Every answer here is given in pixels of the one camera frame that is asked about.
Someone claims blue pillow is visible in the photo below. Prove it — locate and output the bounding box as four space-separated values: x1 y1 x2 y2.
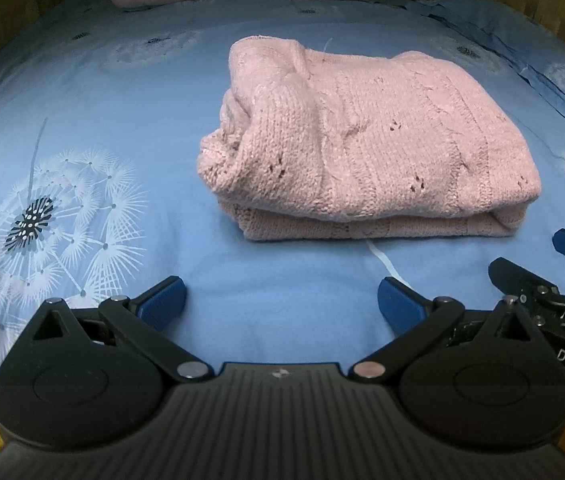
403 0 565 128

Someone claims pink knitted cardigan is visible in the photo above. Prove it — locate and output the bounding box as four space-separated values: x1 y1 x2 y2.
197 35 543 242

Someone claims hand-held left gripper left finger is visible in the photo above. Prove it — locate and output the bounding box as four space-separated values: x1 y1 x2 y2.
30 276 214 386

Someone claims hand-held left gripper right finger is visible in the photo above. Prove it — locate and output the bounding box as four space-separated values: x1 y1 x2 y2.
347 276 537 385

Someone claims blue dandelion print bedsheet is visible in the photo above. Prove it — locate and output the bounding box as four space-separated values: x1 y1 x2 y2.
0 0 565 386

